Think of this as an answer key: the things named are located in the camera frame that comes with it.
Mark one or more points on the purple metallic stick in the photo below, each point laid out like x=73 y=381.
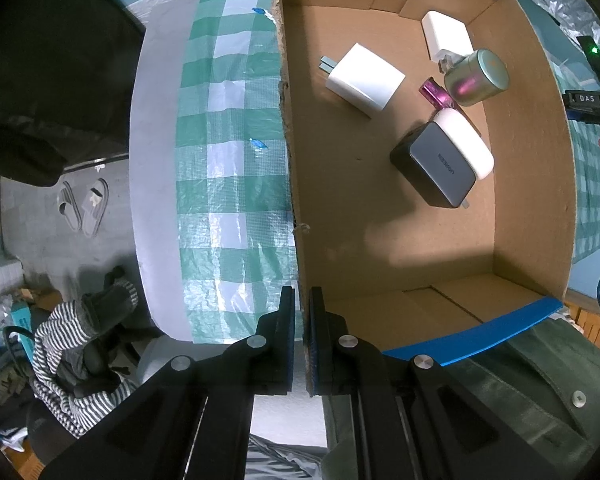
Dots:
x=432 y=92

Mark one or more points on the dark grey charger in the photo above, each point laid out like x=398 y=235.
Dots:
x=440 y=165

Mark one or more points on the large white charger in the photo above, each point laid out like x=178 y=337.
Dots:
x=365 y=80

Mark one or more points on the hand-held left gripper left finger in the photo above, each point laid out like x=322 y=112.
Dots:
x=287 y=340

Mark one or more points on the teal box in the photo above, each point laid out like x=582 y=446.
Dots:
x=20 y=322

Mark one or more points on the grey striped cloth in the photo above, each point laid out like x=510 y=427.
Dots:
x=280 y=462

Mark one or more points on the wooden crate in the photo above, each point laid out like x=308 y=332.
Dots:
x=592 y=327

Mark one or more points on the green checked tablecloth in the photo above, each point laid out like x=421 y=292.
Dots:
x=220 y=185

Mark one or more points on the brown cardboard box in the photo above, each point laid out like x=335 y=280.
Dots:
x=380 y=240

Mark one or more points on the blue tape piece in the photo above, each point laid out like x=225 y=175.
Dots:
x=259 y=144
x=260 y=11

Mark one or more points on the striped garment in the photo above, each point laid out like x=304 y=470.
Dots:
x=55 y=340

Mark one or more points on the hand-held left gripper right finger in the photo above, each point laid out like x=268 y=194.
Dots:
x=314 y=340

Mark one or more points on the white oval case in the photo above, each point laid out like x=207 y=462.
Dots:
x=472 y=145

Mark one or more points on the grey slipper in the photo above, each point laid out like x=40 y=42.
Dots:
x=70 y=207
x=95 y=207

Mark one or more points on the black cloth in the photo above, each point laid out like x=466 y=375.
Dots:
x=45 y=60

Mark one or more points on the white cushion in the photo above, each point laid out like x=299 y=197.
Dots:
x=285 y=420

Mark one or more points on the round metal tin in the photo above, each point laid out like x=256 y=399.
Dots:
x=475 y=77

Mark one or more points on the black office chair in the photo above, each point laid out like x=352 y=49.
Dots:
x=92 y=365

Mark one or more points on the small white charger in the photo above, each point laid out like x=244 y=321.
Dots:
x=445 y=32

